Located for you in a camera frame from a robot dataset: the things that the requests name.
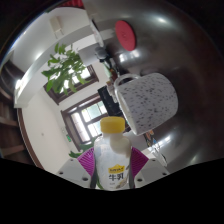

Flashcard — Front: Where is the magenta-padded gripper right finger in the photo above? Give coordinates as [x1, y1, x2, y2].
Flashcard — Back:
[129, 146, 171, 190]

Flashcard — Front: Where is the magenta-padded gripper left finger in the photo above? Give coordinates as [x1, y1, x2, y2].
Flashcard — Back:
[56, 148, 101, 190]

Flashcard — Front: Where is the black chair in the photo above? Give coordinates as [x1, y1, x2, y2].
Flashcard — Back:
[97, 84, 126, 118]

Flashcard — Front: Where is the brown-framed window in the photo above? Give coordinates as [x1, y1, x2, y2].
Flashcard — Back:
[43, 64, 100, 105]

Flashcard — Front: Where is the yellow-capped milk bottle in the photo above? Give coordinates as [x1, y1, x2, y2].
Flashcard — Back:
[93, 117, 133, 191]

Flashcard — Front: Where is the brown double door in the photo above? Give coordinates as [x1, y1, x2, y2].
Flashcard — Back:
[61, 94, 112, 152]

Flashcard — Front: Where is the flat round red coaster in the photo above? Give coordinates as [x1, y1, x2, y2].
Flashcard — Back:
[114, 20, 137, 52]

